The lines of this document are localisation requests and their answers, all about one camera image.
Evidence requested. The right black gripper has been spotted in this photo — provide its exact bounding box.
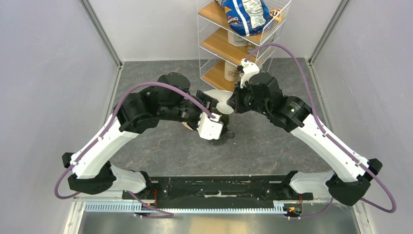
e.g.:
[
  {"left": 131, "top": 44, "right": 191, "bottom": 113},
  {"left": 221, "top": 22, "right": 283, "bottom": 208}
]
[{"left": 227, "top": 79, "right": 270, "bottom": 116}]

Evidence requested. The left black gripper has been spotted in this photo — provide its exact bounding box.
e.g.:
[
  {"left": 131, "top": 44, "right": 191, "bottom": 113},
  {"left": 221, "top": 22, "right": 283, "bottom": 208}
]
[{"left": 160, "top": 91, "right": 219, "bottom": 131}]

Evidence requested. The white paper coffee filter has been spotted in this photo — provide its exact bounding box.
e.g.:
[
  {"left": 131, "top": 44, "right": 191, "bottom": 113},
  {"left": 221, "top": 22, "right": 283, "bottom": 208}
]
[{"left": 204, "top": 89, "right": 235, "bottom": 115}]

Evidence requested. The coffee filter pack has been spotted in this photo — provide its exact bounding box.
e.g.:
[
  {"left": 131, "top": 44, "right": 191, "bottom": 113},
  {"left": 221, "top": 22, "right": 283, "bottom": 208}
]
[{"left": 182, "top": 122, "right": 194, "bottom": 131}]

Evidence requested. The dark green coffee dripper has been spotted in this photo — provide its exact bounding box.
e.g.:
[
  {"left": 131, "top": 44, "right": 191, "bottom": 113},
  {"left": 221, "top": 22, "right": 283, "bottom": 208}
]
[{"left": 212, "top": 109, "right": 230, "bottom": 128}]

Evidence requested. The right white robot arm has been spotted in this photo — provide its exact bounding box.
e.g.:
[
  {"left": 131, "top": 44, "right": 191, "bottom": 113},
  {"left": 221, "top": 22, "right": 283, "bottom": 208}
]
[{"left": 227, "top": 72, "right": 382, "bottom": 206}]

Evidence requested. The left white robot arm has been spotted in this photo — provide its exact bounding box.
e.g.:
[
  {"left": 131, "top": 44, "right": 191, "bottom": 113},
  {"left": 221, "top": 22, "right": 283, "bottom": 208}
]
[{"left": 62, "top": 73, "right": 224, "bottom": 199}]

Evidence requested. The white paper cup bottom shelf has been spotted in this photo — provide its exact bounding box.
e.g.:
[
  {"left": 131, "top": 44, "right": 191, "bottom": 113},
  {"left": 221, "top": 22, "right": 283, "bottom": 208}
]
[{"left": 224, "top": 61, "right": 239, "bottom": 82}]

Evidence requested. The printed paper cup middle shelf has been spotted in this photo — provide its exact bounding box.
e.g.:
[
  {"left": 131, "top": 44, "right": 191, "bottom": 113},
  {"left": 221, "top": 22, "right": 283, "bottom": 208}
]
[{"left": 247, "top": 42, "right": 259, "bottom": 54}]

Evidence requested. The white cup middle shelf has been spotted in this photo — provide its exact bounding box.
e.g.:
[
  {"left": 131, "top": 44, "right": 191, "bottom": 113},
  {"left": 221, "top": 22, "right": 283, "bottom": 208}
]
[{"left": 227, "top": 31, "right": 248, "bottom": 47}]

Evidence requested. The blue Doritos chip bag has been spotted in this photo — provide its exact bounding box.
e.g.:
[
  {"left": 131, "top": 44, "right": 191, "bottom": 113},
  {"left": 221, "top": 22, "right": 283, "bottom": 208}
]
[{"left": 215, "top": 0, "right": 272, "bottom": 36}]

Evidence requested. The orange M&M candy bag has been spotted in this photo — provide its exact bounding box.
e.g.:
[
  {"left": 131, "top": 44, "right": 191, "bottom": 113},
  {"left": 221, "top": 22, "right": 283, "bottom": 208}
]
[{"left": 269, "top": 9, "right": 283, "bottom": 22}]

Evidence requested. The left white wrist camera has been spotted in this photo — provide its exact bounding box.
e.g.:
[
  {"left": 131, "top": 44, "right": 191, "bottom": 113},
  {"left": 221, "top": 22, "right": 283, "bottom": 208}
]
[{"left": 197, "top": 113, "right": 224, "bottom": 140}]

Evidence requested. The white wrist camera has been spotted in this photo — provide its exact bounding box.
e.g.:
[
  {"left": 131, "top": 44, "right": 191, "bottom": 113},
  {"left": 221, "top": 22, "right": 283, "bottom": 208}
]
[
  {"left": 237, "top": 59, "right": 260, "bottom": 89},
  {"left": 197, "top": 113, "right": 224, "bottom": 140}
]

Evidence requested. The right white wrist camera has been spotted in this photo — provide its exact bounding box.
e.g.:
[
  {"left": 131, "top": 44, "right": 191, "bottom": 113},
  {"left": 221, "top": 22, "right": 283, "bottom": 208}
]
[{"left": 237, "top": 59, "right": 260, "bottom": 89}]

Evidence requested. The white wire wooden shelf rack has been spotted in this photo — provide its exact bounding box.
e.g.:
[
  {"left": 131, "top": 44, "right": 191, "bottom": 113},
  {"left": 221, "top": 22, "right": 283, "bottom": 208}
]
[{"left": 197, "top": 0, "right": 291, "bottom": 91}]

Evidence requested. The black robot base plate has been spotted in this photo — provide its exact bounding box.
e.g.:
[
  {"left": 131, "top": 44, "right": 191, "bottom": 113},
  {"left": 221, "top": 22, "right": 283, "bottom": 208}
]
[{"left": 136, "top": 171, "right": 314, "bottom": 209}]

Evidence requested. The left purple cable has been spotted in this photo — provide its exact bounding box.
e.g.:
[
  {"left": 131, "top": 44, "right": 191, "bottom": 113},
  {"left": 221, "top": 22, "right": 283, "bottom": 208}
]
[{"left": 54, "top": 81, "right": 217, "bottom": 219}]

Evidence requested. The purple cable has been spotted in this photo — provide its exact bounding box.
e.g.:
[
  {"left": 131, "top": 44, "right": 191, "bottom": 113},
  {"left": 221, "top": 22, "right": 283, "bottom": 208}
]
[
  {"left": 54, "top": 81, "right": 217, "bottom": 219},
  {"left": 244, "top": 43, "right": 397, "bottom": 220}
]

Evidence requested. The aluminium frame rail left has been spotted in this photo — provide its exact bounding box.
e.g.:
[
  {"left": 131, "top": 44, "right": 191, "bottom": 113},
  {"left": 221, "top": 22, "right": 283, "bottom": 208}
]
[{"left": 80, "top": 0, "right": 123, "bottom": 68}]

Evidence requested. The aluminium frame rail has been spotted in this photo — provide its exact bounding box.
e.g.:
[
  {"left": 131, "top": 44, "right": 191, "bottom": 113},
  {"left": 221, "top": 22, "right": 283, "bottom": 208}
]
[
  {"left": 80, "top": 0, "right": 123, "bottom": 68},
  {"left": 308, "top": 0, "right": 350, "bottom": 65}
]

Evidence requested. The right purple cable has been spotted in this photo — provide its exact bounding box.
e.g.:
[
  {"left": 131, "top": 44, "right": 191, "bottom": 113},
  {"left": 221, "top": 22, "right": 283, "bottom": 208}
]
[{"left": 244, "top": 43, "right": 397, "bottom": 220}]

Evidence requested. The aluminium frame rail right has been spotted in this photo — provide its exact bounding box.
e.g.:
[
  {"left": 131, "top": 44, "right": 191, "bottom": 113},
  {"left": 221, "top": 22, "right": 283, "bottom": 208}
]
[{"left": 308, "top": 0, "right": 350, "bottom": 65}]

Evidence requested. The white slotted cable duct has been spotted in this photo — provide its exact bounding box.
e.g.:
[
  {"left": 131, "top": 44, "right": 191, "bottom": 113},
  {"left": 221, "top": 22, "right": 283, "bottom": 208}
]
[{"left": 84, "top": 200, "right": 297, "bottom": 215}]

